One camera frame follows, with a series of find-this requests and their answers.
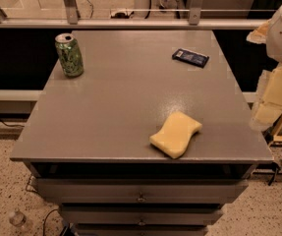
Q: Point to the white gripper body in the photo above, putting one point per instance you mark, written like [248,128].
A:
[267,110]

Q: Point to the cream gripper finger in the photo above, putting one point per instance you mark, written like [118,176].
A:
[258,35]

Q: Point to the dark blue snack bar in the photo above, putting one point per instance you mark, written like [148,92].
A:
[190,57]

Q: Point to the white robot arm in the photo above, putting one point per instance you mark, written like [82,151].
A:
[274,38]

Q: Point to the yellow sponge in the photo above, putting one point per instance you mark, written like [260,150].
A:
[174,136]

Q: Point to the green soda can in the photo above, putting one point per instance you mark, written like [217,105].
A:
[69,54]

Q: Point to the grey drawer cabinet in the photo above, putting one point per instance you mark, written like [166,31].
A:
[97,126]

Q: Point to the bottom grey drawer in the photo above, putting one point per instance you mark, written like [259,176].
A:
[135,230]

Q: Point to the grey drawer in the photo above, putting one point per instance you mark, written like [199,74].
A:
[141,215]
[135,230]
[136,191]

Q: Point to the middle grey drawer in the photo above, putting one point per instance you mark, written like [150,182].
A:
[141,215]

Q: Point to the top grey drawer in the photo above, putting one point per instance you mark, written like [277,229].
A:
[136,191]

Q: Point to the clear plastic bottle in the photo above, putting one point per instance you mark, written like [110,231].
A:
[20,221]

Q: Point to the metal guard rail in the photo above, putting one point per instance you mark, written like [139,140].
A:
[130,14]

